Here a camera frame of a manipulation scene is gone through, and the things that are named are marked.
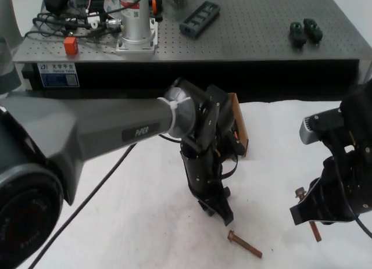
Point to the cardboard box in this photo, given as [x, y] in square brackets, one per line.
[239, 121]

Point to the silver-white machine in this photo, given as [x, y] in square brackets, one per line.
[136, 22]

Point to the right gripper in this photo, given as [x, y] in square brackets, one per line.
[346, 190]

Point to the blue label plate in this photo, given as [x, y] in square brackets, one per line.
[58, 75]

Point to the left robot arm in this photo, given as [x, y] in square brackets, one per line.
[87, 126]

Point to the metal bench with holes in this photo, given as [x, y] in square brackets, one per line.
[232, 39]

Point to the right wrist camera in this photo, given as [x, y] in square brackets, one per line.
[316, 123]

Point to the dark grey tool case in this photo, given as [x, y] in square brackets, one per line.
[200, 18]

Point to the rusty brown flange bolt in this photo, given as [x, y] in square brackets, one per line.
[245, 245]
[316, 232]

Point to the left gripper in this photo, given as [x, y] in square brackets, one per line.
[200, 170]

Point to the orange-red cube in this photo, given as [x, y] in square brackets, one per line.
[71, 45]

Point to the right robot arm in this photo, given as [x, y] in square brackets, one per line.
[359, 115]

